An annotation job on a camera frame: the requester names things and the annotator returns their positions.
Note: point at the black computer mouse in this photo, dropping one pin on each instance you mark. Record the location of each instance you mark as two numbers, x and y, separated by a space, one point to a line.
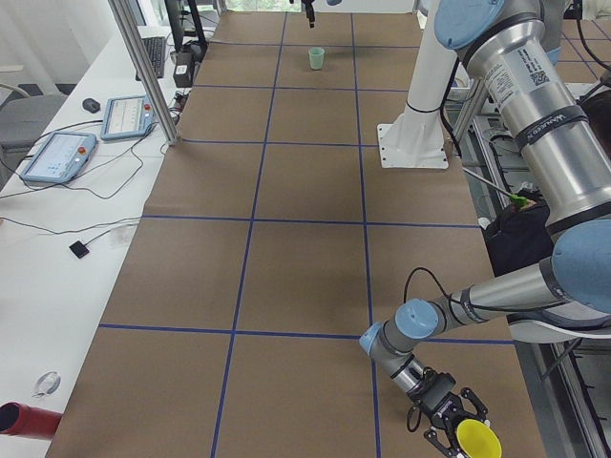
91 105

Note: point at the far teach pendant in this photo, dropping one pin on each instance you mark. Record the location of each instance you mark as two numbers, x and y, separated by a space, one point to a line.
127 117

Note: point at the yellow plastic cup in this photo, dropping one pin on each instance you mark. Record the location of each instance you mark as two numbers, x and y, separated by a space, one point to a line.
478 440

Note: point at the green handled stick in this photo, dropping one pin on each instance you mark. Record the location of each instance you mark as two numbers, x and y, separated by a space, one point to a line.
516 200

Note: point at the green plastic cup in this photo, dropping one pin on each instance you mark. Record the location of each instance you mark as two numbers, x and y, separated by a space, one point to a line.
316 56

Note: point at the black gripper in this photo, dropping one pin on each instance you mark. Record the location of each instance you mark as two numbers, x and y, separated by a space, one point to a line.
445 406

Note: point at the red cylinder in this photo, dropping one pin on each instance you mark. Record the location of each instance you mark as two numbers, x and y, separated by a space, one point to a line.
29 422

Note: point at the black keyboard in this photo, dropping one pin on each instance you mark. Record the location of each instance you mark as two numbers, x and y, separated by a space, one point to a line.
156 51

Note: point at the aluminium frame post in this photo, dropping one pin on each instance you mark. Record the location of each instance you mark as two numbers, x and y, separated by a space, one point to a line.
127 26

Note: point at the near teach pendant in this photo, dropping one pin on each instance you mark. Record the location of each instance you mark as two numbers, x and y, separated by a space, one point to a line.
60 158

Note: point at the teach pendant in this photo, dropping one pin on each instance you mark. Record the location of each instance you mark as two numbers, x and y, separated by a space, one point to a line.
127 117
60 158

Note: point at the small black square pad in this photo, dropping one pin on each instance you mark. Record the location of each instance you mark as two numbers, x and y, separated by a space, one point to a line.
79 249

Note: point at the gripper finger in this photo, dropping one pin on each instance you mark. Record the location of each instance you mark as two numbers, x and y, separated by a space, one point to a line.
310 14

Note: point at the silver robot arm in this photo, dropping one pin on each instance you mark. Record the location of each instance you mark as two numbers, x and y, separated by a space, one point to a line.
499 43

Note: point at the black box with label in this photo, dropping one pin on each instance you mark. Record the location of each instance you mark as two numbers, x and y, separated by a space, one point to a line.
183 73

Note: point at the seated person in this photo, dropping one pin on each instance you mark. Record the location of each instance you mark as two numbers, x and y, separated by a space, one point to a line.
518 238

